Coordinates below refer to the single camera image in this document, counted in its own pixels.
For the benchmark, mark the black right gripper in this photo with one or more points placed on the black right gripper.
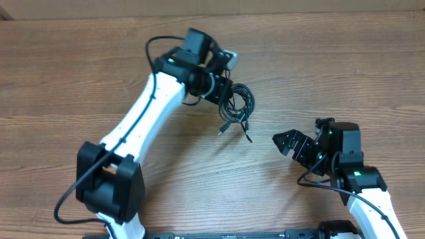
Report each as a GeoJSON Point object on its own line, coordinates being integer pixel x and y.
{"type": "Point", "coordinates": [306, 150]}

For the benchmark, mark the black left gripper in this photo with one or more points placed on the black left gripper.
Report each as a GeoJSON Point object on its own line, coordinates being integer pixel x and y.
{"type": "Point", "coordinates": [221, 91]}

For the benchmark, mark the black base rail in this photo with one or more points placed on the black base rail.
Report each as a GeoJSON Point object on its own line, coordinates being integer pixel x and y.
{"type": "Point", "coordinates": [287, 234]}

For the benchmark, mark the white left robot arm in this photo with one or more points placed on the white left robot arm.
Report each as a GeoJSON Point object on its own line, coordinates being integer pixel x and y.
{"type": "Point", "coordinates": [109, 178]}

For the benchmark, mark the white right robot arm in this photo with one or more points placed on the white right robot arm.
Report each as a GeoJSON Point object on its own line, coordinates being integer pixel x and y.
{"type": "Point", "coordinates": [334, 161]}

